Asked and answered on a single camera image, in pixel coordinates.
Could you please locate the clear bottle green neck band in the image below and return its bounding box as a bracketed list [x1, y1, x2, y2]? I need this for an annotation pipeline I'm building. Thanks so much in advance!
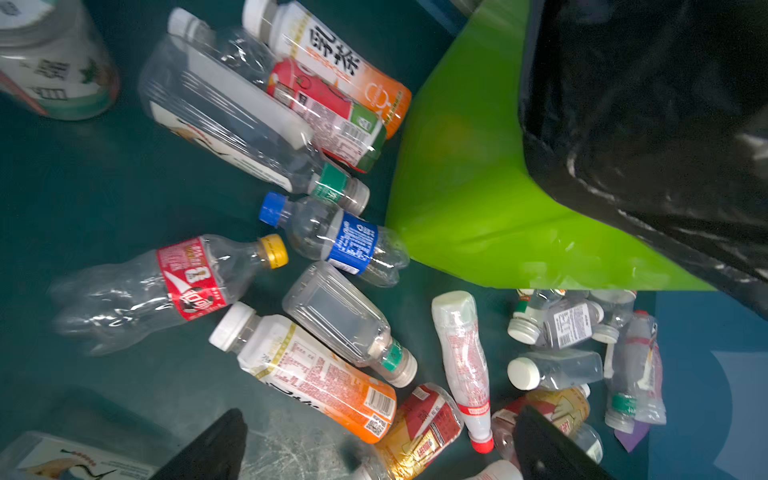
[282, 261, 418, 388]

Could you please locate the orange label white cap bottle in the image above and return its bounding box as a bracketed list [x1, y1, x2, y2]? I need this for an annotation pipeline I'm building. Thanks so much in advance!
[209, 302, 397, 444]

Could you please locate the blue cap clear water bottle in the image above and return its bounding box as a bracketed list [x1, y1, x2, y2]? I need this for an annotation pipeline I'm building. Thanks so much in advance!
[259, 192, 410, 288]

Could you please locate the white bottle red cap upper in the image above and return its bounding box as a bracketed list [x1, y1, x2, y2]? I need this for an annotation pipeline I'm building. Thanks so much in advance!
[431, 291, 494, 454]

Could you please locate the yellow cap red label bottle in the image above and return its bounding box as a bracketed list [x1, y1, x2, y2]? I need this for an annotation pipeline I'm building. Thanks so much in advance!
[51, 234, 289, 356]

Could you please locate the crumpled clear bottle right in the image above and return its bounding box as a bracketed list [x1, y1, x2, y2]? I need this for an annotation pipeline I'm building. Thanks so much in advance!
[605, 311, 667, 434]

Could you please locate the purple text label bottle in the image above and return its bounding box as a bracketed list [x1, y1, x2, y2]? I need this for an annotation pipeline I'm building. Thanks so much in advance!
[543, 299, 605, 350]

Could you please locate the clear bottle green white label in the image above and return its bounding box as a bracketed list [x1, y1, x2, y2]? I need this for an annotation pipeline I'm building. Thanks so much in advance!
[569, 423, 604, 464]

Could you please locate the red green label bottle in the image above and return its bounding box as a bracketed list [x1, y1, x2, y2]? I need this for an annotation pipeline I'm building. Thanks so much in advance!
[267, 58, 386, 173]

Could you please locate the gold red label tea bottle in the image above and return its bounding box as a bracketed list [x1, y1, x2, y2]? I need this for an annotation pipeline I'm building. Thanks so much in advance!
[490, 385, 592, 469]

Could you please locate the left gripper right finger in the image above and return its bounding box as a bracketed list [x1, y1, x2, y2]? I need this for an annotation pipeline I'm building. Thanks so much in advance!
[513, 406, 612, 480]

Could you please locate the round tin with printed lid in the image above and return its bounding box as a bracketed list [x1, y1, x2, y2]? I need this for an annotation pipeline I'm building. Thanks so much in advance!
[1, 0, 120, 121]

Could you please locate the clear square bottle white cap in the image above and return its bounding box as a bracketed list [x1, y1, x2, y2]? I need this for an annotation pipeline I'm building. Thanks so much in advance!
[507, 349, 604, 391]

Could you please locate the clear flat white label bottle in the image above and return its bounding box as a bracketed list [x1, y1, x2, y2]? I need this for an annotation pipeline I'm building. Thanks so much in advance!
[138, 7, 370, 215]

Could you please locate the white orange milk tea bottle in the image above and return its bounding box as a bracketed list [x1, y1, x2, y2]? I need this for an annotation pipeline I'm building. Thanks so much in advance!
[242, 0, 412, 139]

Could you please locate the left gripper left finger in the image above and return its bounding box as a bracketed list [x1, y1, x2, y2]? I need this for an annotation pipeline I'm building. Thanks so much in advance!
[151, 408, 248, 480]

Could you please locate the white bottle red cap lower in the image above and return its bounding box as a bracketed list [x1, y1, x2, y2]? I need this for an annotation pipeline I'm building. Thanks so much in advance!
[465, 460, 523, 480]

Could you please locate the green bin with black liner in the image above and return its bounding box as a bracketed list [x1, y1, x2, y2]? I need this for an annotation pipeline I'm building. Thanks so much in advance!
[386, 1, 767, 315]

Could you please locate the purple spatula pink handle right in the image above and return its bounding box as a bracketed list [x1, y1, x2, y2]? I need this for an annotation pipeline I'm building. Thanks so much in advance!
[614, 421, 651, 453]

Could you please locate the white bottle red cap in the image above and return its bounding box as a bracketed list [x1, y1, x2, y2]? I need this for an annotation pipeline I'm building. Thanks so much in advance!
[465, 460, 523, 480]
[431, 291, 494, 454]

